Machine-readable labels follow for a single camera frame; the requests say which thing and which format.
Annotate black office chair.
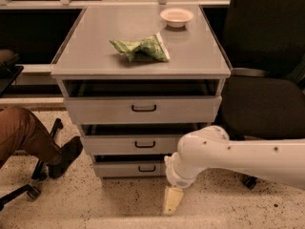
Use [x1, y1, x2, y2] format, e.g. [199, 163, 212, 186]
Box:
[0, 49, 63, 211]
[214, 0, 305, 191]

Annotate black office chair right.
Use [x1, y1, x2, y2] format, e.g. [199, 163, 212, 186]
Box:
[214, 0, 305, 191]

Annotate black office chair left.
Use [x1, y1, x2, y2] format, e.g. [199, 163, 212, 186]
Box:
[0, 49, 63, 211]

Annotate person leg brown trousers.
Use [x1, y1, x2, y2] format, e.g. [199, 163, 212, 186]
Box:
[0, 107, 61, 168]

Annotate dark shoe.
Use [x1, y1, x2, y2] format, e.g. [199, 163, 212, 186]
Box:
[48, 136, 83, 179]

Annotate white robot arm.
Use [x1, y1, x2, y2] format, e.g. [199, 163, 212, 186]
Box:
[163, 125, 305, 215]

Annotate green chip bag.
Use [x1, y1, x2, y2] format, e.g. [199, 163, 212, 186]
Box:
[110, 32, 170, 62]

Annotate grey drawer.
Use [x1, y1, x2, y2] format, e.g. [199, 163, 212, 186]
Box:
[64, 96, 221, 124]
[81, 135, 180, 155]
[93, 161, 165, 178]

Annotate grey drawer cabinet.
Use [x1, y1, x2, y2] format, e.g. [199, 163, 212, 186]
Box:
[51, 4, 230, 166]

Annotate white bowl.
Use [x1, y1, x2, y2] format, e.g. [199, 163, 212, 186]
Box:
[160, 8, 193, 28]

